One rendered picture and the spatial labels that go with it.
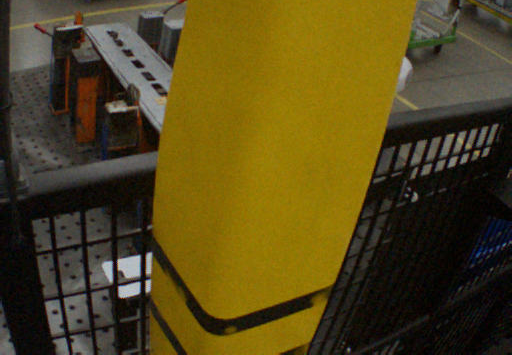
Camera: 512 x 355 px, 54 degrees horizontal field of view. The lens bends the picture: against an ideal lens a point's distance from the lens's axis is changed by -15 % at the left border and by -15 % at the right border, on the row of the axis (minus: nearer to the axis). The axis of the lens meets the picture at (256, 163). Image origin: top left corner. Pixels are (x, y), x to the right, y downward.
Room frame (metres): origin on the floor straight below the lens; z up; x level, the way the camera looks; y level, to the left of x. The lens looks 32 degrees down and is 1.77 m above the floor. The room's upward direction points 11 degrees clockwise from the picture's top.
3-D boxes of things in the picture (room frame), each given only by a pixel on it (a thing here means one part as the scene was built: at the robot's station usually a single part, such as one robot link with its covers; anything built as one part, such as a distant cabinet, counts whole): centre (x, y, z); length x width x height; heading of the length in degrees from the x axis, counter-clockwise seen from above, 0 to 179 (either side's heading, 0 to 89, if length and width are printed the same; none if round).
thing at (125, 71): (1.47, 0.29, 1.00); 1.38 x 0.22 x 0.02; 37
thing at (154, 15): (2.03, 0.50, 0.88); 0.11 x 0.10 x 0.36; 127
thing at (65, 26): (1.82, 0.78, 0.88); 0.15 x 0.11 x 0.36; 127
